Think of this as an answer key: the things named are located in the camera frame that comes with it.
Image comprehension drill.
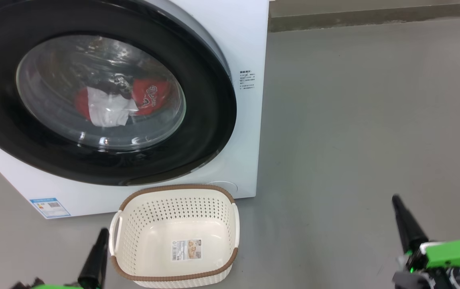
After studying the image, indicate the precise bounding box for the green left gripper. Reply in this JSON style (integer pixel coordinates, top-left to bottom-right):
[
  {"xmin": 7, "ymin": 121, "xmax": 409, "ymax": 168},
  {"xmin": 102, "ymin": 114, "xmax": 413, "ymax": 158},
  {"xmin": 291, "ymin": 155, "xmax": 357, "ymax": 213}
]
[{"xmin": 11, "ymin": 228, "xmax": 109, "ymax": 289}]

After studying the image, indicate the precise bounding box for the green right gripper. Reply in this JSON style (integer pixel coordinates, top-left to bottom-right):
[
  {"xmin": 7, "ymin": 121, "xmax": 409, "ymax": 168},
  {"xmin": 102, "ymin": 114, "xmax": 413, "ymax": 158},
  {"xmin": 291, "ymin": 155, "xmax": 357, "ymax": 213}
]
[{"xmin": 392, "ymin": 195, "xmax": 460, "ymax": 289}]

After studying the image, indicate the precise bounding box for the red and white shirt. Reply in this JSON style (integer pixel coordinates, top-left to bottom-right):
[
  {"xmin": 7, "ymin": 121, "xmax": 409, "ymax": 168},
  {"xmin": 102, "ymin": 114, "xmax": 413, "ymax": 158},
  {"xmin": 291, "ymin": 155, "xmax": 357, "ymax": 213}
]
[{"xmin": 74, "ymin": 77, "xmax": 172, "ymax": 128}]

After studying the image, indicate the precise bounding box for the washing machine door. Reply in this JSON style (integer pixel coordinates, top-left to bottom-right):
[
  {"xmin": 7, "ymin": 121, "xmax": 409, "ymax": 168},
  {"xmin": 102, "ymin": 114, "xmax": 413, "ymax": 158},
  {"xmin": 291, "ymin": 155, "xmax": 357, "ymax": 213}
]
[{"xmin": 0, "ymin": 0, "xmax": 237, "ymax": 186}]

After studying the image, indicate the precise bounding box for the cream perforated basket brown rim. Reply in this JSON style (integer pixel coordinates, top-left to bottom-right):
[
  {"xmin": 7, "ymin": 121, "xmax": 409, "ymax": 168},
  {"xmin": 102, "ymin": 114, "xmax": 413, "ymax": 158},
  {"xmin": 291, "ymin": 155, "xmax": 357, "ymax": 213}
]
[{"xmin": 109, "ymin": 185, "xmax": 240, "ymax": 289}]

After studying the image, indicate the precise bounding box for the white front-load washing machine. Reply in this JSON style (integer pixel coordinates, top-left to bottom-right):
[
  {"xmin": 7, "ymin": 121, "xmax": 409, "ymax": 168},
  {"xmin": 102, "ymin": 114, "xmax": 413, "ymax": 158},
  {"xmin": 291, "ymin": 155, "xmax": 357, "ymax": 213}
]
[{"xmin": 0, "ymin": 0, "xmax": 270, "ymax": 219}]

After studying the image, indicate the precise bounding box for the blue energy label sticker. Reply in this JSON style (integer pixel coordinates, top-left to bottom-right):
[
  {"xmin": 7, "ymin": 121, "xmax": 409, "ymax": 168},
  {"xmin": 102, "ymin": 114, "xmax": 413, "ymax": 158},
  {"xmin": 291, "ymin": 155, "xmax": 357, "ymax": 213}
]
[{"xmin": 29, "ymin": 197, "xmax": 71, "ymax": 218}]

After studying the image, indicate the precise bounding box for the paper product label sticker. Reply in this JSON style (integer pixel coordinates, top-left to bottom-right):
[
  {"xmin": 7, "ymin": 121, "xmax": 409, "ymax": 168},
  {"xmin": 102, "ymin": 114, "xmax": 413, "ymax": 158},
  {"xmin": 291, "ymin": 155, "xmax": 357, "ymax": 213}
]
[{"xmin": 172, "ymin": 239, "xmax": 203, "ymax": 261}]

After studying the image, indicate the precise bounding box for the grey wall baseboard strip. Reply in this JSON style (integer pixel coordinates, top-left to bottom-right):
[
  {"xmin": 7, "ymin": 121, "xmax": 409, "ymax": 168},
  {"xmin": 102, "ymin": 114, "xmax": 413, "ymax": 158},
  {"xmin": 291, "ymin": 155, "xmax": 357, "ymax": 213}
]
[{"xmin": 269, "ymin": 2, "xmax": 460, "ymax": 33}]

